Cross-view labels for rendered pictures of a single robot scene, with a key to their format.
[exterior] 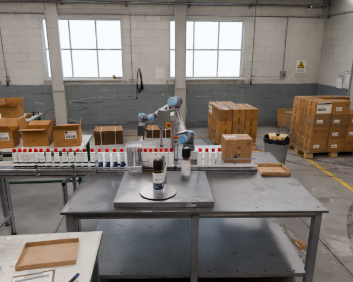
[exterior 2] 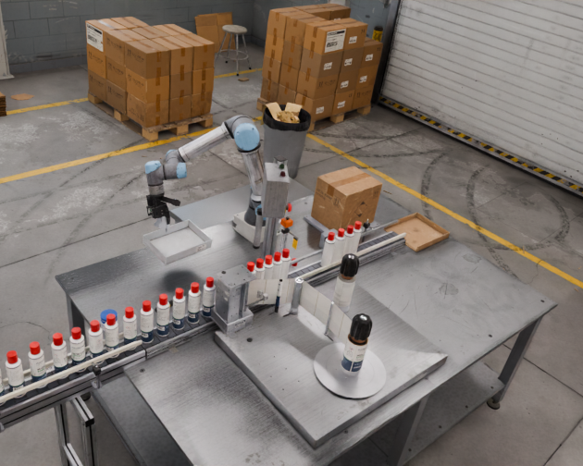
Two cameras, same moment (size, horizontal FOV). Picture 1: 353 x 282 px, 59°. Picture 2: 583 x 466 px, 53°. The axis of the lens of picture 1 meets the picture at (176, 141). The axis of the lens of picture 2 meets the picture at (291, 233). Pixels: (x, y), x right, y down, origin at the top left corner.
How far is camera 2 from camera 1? 2.20 m
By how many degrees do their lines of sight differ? 43
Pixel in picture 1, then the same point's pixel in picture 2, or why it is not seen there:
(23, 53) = not seen: outside the picture
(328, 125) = (337, 71)
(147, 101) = not seen: outside the picture
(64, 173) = (69, 391)
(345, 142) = (354, 96)
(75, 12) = not seen: outside the picture
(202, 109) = (43, 27)
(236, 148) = (358, 205)
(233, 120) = (171, 73)
